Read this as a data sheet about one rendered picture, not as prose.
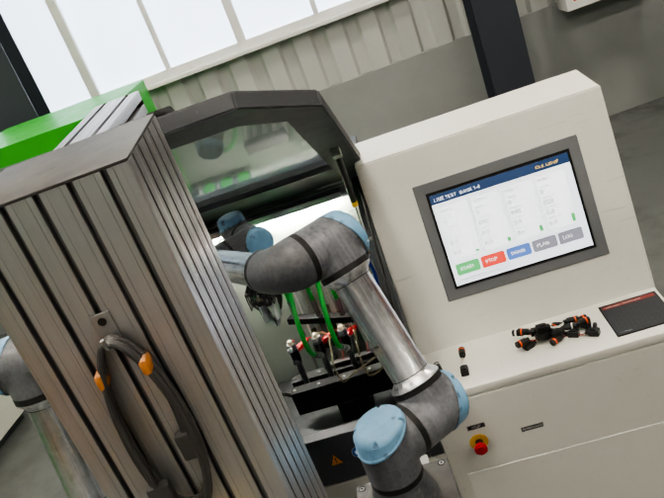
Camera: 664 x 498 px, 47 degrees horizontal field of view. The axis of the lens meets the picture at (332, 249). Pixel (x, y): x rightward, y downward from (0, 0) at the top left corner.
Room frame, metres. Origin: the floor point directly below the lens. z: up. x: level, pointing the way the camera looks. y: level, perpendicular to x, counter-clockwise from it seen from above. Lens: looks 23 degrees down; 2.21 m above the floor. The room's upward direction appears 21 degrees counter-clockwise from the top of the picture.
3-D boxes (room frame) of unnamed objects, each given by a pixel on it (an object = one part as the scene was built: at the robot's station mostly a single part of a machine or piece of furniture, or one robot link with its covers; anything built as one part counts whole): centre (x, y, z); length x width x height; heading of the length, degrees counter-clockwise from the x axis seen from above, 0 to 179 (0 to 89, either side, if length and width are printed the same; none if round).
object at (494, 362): (1.76, -0.45, 0.96); 0.70 x 0.22 x 0.03; 81
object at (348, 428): (1.78, 0.25, 0.87); 0.62 x 0.04 x 0.16; 81
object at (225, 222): (1.95, 0.23, 1.53); 0.09 x 0.08 x 0.11; 27
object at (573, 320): (1.76, -0.49, 1.01); 0.23 x 0.11 x 0.06; 81
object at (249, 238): (1.85, 0.20, 1.53); 0.11 x 0.11 x 0.08; 27
